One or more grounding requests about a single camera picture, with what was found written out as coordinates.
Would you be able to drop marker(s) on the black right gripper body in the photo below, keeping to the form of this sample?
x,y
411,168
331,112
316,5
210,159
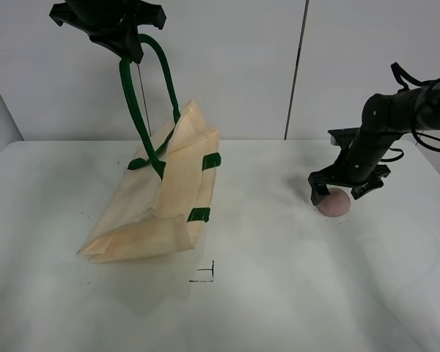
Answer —
x,y
342,176

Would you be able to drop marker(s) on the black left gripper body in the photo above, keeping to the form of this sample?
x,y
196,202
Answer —
x,y
109,20

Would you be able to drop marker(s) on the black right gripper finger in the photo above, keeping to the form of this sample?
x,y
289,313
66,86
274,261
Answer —
x,y
358,190
319,193

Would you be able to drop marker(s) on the pink peach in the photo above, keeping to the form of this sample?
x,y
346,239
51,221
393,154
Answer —
x,y
336,204

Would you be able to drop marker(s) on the white linen bag green handles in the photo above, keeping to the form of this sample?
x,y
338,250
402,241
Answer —
x,y
163,200

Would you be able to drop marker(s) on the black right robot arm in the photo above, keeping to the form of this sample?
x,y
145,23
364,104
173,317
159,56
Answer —
x,y
361,164

